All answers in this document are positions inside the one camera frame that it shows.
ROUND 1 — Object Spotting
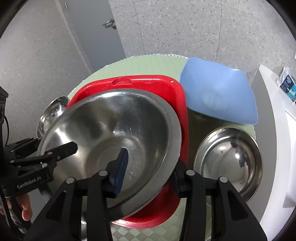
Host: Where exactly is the grey door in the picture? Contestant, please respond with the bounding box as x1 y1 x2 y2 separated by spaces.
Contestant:
56 0 125 73

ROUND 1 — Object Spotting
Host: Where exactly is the blue white package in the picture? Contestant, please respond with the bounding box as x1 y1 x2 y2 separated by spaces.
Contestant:
276 67 296 102

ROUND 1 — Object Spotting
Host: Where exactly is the metal door handle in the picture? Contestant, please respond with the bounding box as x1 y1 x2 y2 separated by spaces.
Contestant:
102 19 117 30

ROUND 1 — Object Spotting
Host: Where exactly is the blue square plate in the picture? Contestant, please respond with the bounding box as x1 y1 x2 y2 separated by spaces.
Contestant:
180 57 258 125

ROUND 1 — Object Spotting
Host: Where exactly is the white counter cabinet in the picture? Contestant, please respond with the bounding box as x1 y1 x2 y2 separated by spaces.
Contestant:
248 65 295 240

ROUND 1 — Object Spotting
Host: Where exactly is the medium steel bowl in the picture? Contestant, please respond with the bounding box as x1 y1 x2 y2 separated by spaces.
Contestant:
193 126 263 202

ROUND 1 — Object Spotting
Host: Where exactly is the small steel bowl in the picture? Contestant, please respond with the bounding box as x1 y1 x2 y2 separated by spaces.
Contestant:
36 96 70 138

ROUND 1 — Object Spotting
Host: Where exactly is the person's left hand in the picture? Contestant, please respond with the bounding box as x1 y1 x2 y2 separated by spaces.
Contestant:
15 193 33 221

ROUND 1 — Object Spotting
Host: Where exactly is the large steel bowl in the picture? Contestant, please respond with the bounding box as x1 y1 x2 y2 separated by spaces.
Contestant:
37 89 182 221

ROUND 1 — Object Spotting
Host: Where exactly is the red plastic basin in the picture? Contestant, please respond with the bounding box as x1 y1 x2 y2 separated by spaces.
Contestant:
67 75 189 229

